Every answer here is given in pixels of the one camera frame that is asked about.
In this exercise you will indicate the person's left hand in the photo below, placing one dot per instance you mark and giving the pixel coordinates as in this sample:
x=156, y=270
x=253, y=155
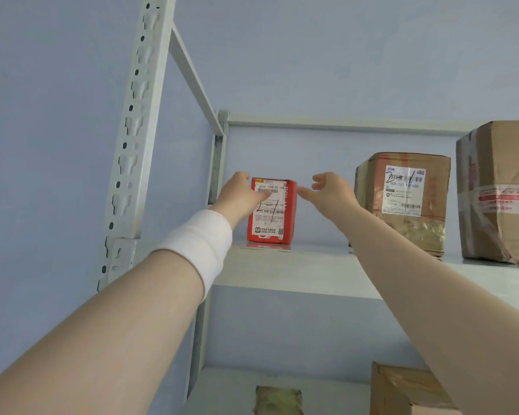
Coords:
x=238, y=198

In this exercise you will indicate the person's left forearm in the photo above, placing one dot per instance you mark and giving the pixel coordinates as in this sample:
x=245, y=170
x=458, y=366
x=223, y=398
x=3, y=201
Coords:
x=99, y=332

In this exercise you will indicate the brown taped box marked 2-1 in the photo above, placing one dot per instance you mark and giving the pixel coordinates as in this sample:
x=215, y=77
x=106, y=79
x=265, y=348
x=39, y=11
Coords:
x=432, y=211

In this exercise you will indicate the red parcel box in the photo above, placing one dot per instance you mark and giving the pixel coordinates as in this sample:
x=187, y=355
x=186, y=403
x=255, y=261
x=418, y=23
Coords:
x=285, y=220

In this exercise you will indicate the white wristband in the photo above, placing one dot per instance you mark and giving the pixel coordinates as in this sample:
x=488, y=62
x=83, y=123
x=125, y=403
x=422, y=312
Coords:
x=199, y=246

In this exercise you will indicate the large cardboard box red tape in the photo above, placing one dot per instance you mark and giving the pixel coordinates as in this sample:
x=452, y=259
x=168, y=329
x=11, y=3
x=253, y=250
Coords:
x=501, y=155

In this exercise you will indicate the white metal shelf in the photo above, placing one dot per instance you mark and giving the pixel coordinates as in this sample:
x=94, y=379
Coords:
x=285, y=272

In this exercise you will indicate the brown box yellow tape 2-2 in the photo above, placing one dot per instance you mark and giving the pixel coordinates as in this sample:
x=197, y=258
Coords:
x=411, y=393

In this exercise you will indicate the person's right forearm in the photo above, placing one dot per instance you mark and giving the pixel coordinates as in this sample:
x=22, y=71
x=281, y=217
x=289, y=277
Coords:
x=450, y=298

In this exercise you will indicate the small yellow-taped box marked 2-2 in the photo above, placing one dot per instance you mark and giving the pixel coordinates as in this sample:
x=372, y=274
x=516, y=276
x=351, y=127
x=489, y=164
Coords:
x=279, y=399

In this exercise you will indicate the person's right hand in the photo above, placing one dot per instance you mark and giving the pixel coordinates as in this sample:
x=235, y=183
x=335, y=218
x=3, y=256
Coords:
x=333, y=196

